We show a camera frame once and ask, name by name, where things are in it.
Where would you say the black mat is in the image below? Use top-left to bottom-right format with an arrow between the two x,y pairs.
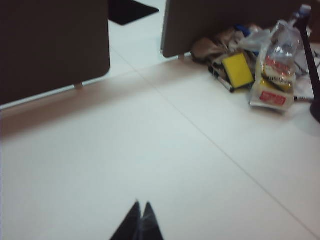
108,0 -> 160,26

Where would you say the plastic bottle blue cap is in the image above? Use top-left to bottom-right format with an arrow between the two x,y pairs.
289,3 -> 313,26

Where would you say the clear snack bag red label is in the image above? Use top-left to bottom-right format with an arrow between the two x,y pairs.
249,20 -> 305,115

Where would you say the black stand pole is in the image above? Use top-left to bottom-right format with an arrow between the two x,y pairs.
298,22 -> 320,120

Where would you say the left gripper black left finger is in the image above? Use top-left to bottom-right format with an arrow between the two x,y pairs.
109,200 -> 142,240

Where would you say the yellow sponge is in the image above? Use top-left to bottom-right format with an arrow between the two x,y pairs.
221,52 -> 256,90

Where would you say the crumpled brown paper bag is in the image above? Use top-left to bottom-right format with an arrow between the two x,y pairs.
190,26 -> 245,67

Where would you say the black marker pen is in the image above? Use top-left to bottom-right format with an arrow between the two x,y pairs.
211,66 -> 236,93

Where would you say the translucent white plastic bag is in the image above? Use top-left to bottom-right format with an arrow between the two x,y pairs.
239,26 -> 274,54

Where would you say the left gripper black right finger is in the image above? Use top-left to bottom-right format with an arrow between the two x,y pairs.
139,201 -> 165,240

